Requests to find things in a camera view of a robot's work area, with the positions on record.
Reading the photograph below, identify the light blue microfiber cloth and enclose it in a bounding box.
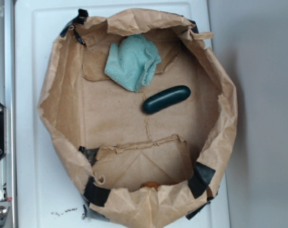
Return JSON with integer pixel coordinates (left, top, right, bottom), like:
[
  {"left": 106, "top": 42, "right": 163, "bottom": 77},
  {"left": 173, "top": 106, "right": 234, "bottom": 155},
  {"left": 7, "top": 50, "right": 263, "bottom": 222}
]
[{"left": 104, "top": 34, "right": 162, "bottom": 92}]

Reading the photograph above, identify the brown paper bag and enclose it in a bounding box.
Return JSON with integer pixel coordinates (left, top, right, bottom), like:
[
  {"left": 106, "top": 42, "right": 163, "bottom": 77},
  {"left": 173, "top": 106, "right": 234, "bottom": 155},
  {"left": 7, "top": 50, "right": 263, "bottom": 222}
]
[{"left": 38, "top": 9, "right": 238, "bottom": 228}]

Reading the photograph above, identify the dark green oblong object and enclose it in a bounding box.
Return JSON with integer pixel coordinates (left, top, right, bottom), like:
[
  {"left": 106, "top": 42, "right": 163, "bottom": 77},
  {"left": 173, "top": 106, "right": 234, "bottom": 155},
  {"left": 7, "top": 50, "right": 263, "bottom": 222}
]
[{"left": 142, "top": 85, "right": 191, "bottom": 114}]

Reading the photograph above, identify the orange object under bag rim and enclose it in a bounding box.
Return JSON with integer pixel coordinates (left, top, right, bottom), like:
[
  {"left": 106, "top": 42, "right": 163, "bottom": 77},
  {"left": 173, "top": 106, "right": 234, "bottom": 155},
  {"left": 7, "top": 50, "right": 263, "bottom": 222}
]
[{"left": 141, "top": 181, "right": 177, "bottom": 191}]

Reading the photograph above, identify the white plastic tray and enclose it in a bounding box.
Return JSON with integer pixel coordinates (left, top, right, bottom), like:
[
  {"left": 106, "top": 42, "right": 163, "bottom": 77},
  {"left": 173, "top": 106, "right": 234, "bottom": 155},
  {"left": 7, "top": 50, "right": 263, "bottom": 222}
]
[{"left": 13, "top": 1, "right": 231, "bottom": 228}]

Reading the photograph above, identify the aluminium frame rail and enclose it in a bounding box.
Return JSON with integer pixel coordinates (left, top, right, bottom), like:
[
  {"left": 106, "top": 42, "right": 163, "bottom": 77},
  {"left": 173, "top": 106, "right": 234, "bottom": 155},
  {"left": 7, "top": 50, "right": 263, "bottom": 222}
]
[{"left": 0, "top": 0, "right": 18, "bottom": 228}]

